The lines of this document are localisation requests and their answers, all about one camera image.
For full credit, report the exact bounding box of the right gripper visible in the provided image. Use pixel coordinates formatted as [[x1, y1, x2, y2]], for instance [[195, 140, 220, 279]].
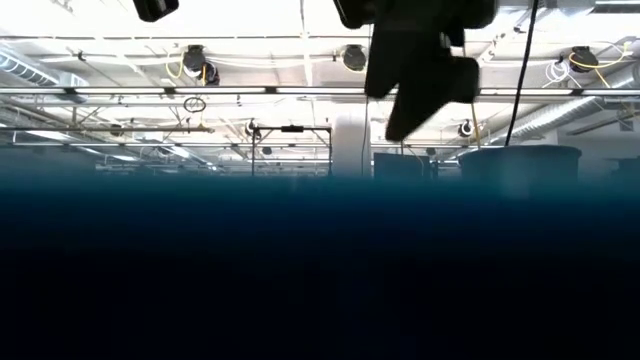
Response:
[[364, 24, 481, 144]]

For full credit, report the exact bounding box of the blue bottle-shaped toy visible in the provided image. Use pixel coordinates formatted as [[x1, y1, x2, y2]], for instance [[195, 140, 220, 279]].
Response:
[[0, 172, 640, 360]]

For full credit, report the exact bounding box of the black background monitor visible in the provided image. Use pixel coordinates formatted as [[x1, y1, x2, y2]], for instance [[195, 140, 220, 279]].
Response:
[[372, 151, 433, 182]]

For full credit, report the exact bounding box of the white pillar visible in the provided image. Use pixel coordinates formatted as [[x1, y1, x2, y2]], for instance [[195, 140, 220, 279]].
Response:
[[332, 113, 374, 177]]

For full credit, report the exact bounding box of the black bucket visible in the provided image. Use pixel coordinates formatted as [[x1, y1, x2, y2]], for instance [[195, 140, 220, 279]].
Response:
[[458, 144, 583, 201]]

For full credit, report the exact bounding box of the long ceiling light bar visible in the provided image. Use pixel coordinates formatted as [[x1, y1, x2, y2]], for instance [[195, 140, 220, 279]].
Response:
[[0, 84, 640, 99]]

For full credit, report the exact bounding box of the yellow cable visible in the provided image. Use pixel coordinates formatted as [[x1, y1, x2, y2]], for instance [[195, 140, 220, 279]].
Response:
[[469, 102, 483, 150]]

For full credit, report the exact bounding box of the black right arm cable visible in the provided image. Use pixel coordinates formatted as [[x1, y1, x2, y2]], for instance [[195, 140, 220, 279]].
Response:
[[503, 0, 541, 148]]

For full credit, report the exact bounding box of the black metal frame rig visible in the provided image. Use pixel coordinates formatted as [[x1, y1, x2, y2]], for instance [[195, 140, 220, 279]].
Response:
[[251, 124, 334, 177]]

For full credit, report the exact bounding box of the silver ventilation duct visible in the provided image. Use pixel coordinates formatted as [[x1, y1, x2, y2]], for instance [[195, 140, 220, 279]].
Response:
[[0, 49, 91, 104], [487, 64, 640, 146]]

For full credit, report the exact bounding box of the hanging black cable loop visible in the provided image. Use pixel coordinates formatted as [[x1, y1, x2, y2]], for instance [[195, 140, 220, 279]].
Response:
[[182, 96, 208, 115]]

